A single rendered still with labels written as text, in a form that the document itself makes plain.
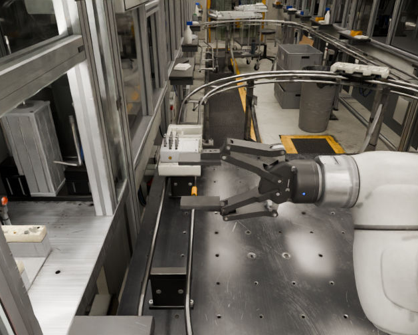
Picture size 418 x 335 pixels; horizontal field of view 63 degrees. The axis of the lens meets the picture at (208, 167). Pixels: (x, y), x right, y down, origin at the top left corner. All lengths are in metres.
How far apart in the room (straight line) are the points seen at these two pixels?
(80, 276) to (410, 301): 0.58
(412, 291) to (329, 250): 0.59
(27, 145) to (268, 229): 0.77
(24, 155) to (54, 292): 0.36
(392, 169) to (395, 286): 0.17
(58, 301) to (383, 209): 0.59
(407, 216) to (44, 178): 0.80
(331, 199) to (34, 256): 0.60
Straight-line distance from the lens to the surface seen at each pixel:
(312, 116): 3.65
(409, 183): 0.61
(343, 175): 0.58
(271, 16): 8.92
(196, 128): 1.42
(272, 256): 1.10
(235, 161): 0.55
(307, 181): 0.56
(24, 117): 0.90
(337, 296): 1.03
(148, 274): 0.85
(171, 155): 1.13
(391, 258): 0.59
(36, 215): 0.96
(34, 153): 0.93
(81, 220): 0.90
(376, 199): 0.59
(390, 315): 0.62
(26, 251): 0.82
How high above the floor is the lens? 1.43
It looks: 29 degrees down
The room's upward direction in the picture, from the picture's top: straight up
